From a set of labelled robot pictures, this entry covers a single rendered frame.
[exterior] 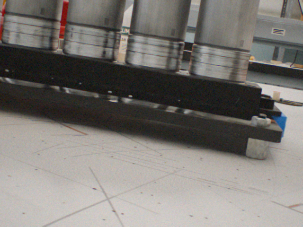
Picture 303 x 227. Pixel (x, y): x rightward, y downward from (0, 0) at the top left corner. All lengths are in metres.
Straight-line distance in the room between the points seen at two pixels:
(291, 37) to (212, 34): 2.26
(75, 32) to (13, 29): 0.03
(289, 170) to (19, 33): 0.12
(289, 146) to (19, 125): 0.10
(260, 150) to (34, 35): 0.11
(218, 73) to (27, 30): 0.08
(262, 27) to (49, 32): 2.25
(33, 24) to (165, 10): 0.06
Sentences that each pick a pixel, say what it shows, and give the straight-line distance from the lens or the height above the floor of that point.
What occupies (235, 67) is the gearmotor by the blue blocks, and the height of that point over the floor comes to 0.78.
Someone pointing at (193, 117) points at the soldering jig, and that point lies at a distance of 0.16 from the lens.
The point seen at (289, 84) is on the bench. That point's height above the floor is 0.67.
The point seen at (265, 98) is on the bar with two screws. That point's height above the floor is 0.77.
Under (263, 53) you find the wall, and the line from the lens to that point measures 4.57.
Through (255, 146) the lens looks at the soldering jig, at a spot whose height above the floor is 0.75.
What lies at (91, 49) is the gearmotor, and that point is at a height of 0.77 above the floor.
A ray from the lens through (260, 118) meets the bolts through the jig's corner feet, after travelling 0.16.
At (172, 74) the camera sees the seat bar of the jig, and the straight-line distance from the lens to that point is 0.20.
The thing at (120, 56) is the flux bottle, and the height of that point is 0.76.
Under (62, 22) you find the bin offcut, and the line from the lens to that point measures 0.57.
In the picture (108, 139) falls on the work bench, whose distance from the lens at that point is 0.16.
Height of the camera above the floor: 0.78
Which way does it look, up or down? 8 degrees down
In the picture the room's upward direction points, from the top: 9 degrees clockwise
